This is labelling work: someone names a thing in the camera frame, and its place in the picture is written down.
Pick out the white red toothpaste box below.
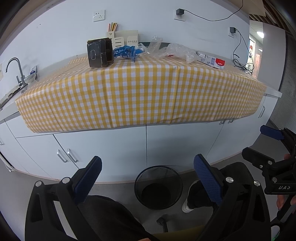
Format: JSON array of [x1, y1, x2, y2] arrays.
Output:
[[196, 51, 225, 70]]

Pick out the clear plastic wrap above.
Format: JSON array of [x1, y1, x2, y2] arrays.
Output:
[[166, 43, 198, 64]]

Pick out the blue plastic bag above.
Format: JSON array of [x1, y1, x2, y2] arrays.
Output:
[[113, 45, 144, 62]]

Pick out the dark cardboard box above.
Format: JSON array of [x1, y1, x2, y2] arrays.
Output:
[[87, 38, 114, 68]]

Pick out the clear plastic bag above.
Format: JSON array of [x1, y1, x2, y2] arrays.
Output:
[[138, 36, 170, 58]]

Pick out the black mesh trash bin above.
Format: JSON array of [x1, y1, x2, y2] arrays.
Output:
[[134, 165, 183, 210]]

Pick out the chrome kitchen faucet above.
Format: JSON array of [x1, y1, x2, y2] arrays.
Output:
[[5, 57, 29, 88]]

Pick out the person's right hand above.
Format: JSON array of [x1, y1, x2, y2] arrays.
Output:
[[276, 154, 296, 210]]

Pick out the white right shoe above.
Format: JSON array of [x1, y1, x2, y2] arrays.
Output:
[[182, 180, 198, 213]]

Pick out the person's left leg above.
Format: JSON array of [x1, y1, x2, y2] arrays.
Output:
[[65, 195, 157, 240]]

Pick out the black office chair base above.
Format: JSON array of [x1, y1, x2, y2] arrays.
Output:
[[157, 216, 168, 233]]

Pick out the yellow checkered tablecloth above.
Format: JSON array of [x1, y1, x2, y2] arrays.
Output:
[[16, 56, 267, 133]]

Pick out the dark green case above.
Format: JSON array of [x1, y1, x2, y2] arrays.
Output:
[[138, 41, 172, 49]]

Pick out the white dish rack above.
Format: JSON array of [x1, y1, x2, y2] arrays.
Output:
[[24, 72, 37, 84]]

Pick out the cream desk organizer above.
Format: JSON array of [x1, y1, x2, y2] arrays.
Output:
[[106, 30, 138, 49]]

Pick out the pencils in organizer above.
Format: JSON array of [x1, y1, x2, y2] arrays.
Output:
[[108, 22, 118, 32]]

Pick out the black charger with cable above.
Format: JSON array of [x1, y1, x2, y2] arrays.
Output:
[[176, 0, 244, 22]]

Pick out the white wall socket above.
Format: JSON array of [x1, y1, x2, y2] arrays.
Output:
[[92, 9, 105, 22]]

